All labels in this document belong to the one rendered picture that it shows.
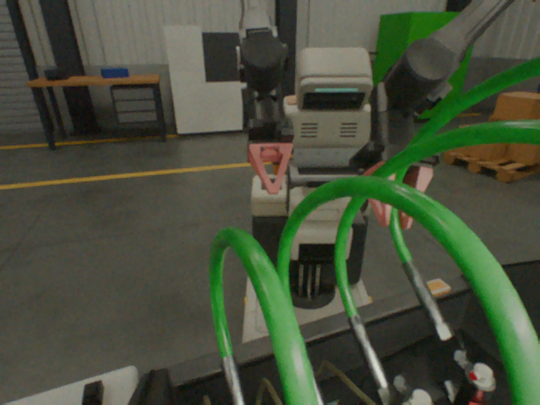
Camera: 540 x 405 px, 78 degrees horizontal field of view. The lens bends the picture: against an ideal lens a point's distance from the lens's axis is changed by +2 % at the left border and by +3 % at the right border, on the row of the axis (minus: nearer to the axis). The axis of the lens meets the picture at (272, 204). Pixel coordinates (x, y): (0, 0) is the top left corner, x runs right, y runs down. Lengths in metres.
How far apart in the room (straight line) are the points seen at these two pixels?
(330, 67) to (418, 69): 0.60
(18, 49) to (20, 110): 0.92
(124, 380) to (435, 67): 0.58
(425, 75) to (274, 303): 0.35
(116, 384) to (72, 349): 1.53
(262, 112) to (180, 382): 0.43
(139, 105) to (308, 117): 4.30
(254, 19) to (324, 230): 0.77
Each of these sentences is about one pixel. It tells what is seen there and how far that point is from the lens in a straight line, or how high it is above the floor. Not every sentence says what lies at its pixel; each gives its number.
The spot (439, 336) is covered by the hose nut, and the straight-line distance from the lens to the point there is 0.46.
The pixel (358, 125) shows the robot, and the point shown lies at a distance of 1.11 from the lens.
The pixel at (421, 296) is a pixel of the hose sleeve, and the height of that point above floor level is 1.13.
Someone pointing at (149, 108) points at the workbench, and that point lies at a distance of 5.22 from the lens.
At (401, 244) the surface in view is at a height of 1.18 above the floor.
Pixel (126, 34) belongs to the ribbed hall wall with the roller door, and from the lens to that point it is 6.45.
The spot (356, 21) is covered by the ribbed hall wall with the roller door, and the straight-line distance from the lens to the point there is 7.32.
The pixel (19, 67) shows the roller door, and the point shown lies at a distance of 6.74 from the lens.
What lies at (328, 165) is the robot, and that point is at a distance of 1.11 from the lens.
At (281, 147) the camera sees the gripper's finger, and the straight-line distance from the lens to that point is 0.51.
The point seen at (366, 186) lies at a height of 1.34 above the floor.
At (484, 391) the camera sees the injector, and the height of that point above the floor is 1.10.
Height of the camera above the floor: 1.42
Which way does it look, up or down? 27 degrees down
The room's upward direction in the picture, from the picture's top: straight up
